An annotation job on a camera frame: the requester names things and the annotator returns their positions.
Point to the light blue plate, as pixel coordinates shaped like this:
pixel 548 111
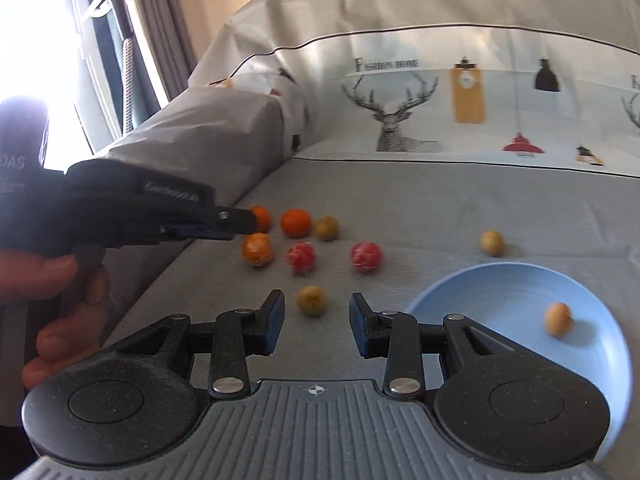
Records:
pixel 520 290

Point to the yellow green round fruit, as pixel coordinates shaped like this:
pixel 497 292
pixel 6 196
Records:
pixel 311 301

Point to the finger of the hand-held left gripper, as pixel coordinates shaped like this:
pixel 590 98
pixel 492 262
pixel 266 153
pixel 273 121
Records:
pixel 205 233
pixel 237 221

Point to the grey curtain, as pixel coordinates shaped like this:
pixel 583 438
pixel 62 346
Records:
pixel 160 25

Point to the person's left hand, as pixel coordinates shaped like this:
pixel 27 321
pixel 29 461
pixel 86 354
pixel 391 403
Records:
pixel 55 345

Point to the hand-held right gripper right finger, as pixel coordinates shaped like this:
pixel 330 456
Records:
pixel 358 325

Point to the orange with pale patches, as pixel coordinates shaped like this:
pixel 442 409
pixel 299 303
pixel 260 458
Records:
pixel 257 250

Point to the red mottled round fruit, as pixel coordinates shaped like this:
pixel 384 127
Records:
pixel 301 257
pixel 366 257

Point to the small tan fruit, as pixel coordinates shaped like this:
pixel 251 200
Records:
pixel 558 318

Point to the small orange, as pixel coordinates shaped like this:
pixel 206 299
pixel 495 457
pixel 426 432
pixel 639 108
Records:
pixel 261 218

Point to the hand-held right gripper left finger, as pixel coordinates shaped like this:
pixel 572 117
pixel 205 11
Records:
pixel 273 325

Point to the round bright orange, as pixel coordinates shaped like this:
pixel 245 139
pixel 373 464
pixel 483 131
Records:
pixel 295 223

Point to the grey bed sheet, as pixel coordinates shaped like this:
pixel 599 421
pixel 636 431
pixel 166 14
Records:
pixel 425 200

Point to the grey pillow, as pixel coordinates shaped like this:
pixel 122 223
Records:
pixel 210 135

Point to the deer print quilt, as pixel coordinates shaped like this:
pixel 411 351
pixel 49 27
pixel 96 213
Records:
pixel 400 20

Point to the brownish green round fruit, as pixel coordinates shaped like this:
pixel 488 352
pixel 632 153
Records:
pixel 326 228

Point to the pale yellow round fruit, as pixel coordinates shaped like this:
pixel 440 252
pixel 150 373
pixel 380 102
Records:
pixel 492 243

